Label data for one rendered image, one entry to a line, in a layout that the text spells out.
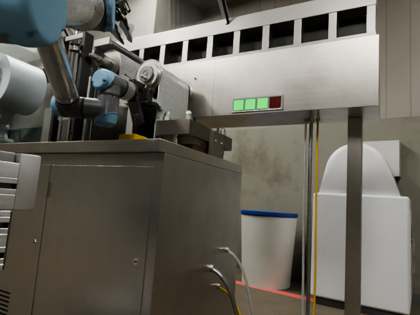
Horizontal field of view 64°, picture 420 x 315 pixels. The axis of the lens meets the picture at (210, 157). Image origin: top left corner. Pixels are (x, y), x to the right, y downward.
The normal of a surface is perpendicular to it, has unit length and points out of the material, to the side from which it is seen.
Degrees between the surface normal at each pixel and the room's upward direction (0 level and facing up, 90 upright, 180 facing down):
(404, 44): 90
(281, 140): 90
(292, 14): 90
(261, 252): 94
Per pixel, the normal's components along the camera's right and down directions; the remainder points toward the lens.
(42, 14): 0.99, 0.13
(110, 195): -0.47, -0.14
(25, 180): 0.81, -0.02
